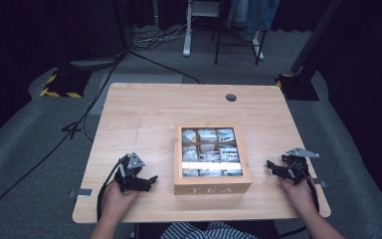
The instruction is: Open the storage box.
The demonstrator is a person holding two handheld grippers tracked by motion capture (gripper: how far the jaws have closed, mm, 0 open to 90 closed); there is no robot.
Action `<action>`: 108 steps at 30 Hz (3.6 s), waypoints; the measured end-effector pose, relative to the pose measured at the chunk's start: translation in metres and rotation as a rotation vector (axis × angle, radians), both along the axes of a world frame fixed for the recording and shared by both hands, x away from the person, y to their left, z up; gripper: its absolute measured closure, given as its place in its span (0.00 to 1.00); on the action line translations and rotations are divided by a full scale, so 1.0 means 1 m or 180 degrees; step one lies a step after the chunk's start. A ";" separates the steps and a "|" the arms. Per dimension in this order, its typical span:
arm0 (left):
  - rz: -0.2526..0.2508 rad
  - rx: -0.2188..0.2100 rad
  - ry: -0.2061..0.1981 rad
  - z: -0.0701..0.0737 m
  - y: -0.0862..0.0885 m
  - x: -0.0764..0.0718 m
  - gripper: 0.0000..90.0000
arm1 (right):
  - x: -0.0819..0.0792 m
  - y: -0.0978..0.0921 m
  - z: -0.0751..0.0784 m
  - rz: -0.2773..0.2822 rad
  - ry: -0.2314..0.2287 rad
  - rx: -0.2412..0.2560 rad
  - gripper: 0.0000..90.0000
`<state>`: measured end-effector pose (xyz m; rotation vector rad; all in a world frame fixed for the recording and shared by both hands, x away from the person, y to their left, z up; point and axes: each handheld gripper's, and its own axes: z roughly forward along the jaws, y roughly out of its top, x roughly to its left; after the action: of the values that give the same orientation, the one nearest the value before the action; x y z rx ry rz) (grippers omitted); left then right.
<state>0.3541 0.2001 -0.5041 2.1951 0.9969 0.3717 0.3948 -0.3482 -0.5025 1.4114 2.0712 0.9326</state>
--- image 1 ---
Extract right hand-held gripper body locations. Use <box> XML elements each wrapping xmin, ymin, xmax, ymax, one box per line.
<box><xmin>280</xmin><ymin>147</ymin><xmax>320</xmax><ymax>185</ymax></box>

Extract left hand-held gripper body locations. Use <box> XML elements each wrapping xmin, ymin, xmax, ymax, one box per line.
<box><xmin>113</xmin><ymin>151</ymin><xmax>147</xmax><ymax>193</ymax></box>

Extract wooden tea box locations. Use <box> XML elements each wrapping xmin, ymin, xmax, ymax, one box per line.
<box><xmin>173</xmin><ymin>122</ymin><xmax>253</xmax><ymax>196</ymax></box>

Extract person's left hand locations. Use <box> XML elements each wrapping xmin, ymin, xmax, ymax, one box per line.
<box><xmin>100</xmin><ymin>180</ymin><xmax>141</xmax><ymax>224</ymax></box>

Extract person's right hand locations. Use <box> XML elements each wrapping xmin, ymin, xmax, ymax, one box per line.
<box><xmin>277</xmin><ymin>176</ymin><xmax>316</xmax><ymax>217</ymax></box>

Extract assorted sachets group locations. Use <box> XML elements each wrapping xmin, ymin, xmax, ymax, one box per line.
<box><xmin>181</xmin><ymin>127</ymin><xmax>244</xmax><ymax>177</ymax></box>

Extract person's striped shirt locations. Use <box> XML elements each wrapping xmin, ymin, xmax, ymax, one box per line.
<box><xmin>159</xmin><ymin>221</ymin><xmax>259</xmax><ymax>239</ymax></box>

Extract black yellow striped stand base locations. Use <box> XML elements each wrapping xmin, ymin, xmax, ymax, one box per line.
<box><xmin>39</xmin><ymin>67</ymin><xmax>93</xmax><ymax>100</ymax></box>
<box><xmin>275</xmin><ymin>73</ymin><xmax>320</xmax><ymax>102</ymax></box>

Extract dark slanted stand pole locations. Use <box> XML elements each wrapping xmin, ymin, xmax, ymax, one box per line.
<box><xmin>289</xmin><ymin>0</ymin><xmax>344</xmax><ymax>76</ymax></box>

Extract black metal stool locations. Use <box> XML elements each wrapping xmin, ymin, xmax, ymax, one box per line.
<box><xmin>211</xmin><ymin>0</ymin><xmax>269</xmax><ymax>67</ymax></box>

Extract hanging blue clothes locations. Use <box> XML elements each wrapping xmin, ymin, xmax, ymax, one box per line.
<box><xmin>226</xmin><ymin>0</ymin><xmax>282</xmax><ymax>42</ymax></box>

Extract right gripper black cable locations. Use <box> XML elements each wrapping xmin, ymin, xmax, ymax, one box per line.
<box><xmin>278</xmin><ymin>168</ymin><xmax>321</xmax><ymax>239</ymax></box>

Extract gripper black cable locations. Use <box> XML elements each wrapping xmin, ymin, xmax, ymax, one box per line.
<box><xmin>278</xmin><ymin>168</ymin><xmax>321</xmax><ymax>239</ymax></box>
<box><xmin>95</xmin><ymin>155</ymin><xmax>129</xmax><ymax>223</ymax></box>

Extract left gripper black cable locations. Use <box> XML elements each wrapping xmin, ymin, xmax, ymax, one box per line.
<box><xmin>95</xmin><ymin>155</ymin><xmax>129</xmax><ymax>223</ymax></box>

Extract long black floor cable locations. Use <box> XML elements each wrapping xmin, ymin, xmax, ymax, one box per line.
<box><xmin>0</xmin><ymin>49</ymin><xmax>128</xmax><ymax>227</ymax></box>

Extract floor cable bundle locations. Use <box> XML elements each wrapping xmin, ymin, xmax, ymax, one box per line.
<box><xmin>128</xmin><ymin>19</ymin><xmax>188</xmax><ymax>52</ymax></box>

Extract white desk frame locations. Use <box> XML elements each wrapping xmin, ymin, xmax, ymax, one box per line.
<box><xmin>182</xmin><ymin>0</ymin><xmax>266</xmax><ymax>62</ymax></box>

